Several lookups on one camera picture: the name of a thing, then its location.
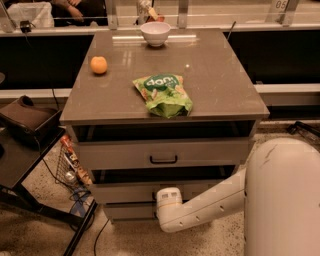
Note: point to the grey top drawer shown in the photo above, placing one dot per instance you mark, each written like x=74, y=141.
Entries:
x=163, y=153

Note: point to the brown pouch on table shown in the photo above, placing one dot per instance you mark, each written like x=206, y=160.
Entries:
x=27, y=122

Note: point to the green snack bag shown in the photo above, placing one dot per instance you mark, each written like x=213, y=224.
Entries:
x=164, y=95

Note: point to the white plastic bag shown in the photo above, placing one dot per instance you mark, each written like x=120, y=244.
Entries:
x=37, y=13

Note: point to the black power adapter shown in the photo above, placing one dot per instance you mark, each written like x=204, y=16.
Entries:
x=25, y=26

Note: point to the black side table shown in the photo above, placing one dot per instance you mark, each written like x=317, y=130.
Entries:
x=16, y=162

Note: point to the grey bottom drawer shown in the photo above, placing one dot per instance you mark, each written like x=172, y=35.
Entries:
x=130, y=211

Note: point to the grey drawer cabinet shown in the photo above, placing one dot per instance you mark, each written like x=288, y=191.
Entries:
x=109, y=108

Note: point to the black office chair base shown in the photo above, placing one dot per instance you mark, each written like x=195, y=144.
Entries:
x=309, y=133

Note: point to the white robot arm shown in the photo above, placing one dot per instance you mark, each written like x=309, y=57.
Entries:
x=278, y=191

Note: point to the orange fruit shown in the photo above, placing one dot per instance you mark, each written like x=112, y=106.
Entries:
x=98, y=65

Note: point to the white bowl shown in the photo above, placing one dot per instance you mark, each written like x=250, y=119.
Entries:
x=155, y=33

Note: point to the wire basket with snacks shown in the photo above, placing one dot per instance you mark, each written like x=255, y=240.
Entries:
x=69, y=170

